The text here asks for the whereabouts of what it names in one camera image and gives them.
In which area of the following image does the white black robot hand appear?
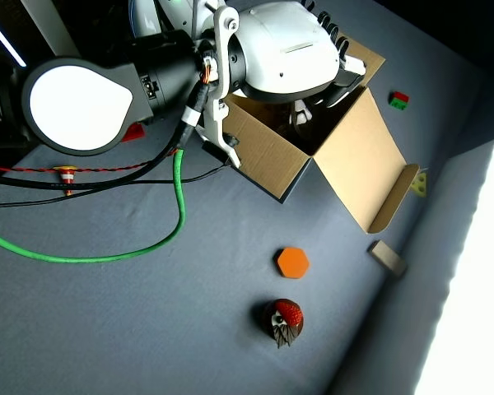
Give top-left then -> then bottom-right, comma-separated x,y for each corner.
230,1 -> 368,107

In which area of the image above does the brown cardboard box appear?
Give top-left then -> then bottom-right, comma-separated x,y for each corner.
221,35 -> 421,235

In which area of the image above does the red green toy block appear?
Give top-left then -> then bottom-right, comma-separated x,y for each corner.
389,91 -> 411,111

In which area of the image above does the yellow cheese wedge toy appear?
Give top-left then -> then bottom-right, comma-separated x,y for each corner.
410,171 -> 429,198

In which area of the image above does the orange hexagon block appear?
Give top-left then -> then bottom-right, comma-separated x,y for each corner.
274,246 -> 311,280

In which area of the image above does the beige wooden block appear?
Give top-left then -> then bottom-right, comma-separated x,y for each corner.
367,240 -> 408,277

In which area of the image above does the red yellow toy cone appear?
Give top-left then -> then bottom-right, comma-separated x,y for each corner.
52,165 -> 77,198

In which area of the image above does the strawberry chocolate cake toy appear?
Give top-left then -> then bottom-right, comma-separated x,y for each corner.
259,298 -> 305,350

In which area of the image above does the white light bar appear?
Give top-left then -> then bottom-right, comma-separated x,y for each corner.
0,10 -> 28,67

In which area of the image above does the grey table cloth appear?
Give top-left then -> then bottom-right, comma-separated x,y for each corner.
0,0 -> 494,395

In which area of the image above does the thin black cable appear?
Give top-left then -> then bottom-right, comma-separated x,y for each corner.
0,163 -> 231,209

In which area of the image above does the green cable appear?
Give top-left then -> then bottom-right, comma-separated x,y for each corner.
0,148 -> 187,264

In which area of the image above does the thick black cable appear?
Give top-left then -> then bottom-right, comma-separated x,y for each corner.
0,81 -> 213,193

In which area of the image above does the red black twisted cable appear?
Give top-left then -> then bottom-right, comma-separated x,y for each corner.
0,150 -> 179,174

